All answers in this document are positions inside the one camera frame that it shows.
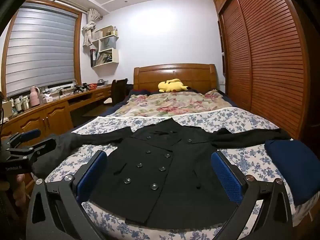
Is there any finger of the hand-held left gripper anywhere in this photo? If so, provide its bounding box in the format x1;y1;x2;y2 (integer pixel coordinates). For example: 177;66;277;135
6;139;57;167
7;129;42;150

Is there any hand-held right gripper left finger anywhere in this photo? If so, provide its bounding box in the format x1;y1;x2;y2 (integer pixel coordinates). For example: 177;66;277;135
26;150;110;240

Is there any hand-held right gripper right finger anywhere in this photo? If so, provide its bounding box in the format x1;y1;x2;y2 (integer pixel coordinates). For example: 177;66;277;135
210;151;294;240

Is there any black coat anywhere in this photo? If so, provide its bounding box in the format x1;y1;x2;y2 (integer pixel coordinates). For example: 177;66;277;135
32;118;293;227

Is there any person's left hand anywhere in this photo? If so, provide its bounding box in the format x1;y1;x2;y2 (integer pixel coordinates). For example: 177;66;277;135
12;174;27;207

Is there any cluster of small boxes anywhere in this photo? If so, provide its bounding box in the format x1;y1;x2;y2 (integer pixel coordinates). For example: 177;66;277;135
10;96;30;113

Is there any long wooden desk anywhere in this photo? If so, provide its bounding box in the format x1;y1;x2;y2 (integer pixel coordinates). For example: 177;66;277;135
0;85;113;153

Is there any pink kettle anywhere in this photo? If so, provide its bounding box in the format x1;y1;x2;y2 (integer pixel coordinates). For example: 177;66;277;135
30;86;40;107

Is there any blue floral bed sheet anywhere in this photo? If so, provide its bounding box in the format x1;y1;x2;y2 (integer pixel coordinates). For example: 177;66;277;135
45;106;313;240

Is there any navy folded cloth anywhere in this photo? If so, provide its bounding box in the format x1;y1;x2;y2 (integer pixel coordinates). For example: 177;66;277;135
264;139;320;205

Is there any grey window blind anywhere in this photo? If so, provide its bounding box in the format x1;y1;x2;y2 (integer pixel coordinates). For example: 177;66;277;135
5;6;78;98

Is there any dark wooden chair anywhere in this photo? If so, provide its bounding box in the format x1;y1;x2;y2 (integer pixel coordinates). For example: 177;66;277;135
104;79;128;105

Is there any pink floral quilt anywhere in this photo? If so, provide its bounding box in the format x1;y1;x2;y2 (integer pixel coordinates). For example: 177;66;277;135
105;90;240;118

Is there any wooden headboard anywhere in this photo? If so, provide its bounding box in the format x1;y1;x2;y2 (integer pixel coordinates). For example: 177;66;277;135
133;64;217;93

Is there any yellow plush toy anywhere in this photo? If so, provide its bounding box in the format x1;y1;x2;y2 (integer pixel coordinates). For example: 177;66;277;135
157;79;192;93

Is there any tied beige curtain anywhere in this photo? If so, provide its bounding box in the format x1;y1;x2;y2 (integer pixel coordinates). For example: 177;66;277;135
82;8;102;47

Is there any wooden slatted wardrobe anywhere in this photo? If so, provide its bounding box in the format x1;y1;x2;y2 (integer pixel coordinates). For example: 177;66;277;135
214;0;320;145

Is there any grey paper bag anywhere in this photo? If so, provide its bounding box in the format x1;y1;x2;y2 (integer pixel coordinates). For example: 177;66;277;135
100;36;117;52

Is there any wooden window frame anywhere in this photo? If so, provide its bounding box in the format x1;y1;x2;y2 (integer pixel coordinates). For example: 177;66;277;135
1;1;83;98

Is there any white wall shelf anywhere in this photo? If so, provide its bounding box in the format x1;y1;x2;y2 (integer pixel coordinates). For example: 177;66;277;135
90;25;120;67

